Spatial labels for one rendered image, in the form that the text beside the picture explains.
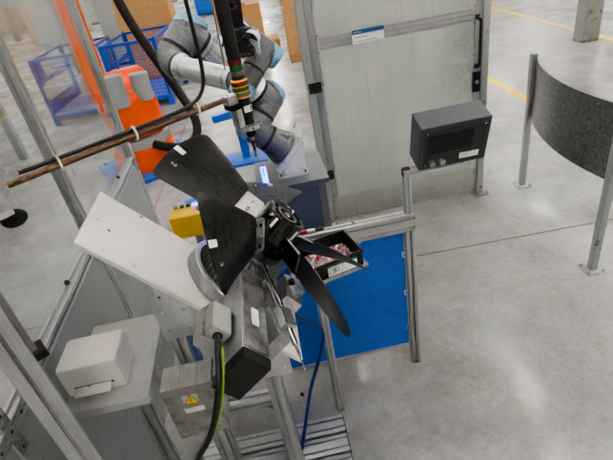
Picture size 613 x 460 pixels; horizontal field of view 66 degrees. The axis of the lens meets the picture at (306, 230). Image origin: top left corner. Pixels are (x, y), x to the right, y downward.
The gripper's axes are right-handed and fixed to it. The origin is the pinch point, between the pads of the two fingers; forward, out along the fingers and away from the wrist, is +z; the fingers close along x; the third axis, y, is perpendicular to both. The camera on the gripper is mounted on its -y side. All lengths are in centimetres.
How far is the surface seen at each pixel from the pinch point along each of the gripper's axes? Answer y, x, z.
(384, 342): 149, -40, -27
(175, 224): 62, 36, -24
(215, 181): 33.0, 13.7, 10.2
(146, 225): 42, 35, 12
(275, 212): 40.3, -0.6, 20.5
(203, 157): 27.9, 15.9, 4.5
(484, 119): 43, -79, -21
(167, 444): 124, 53, 21
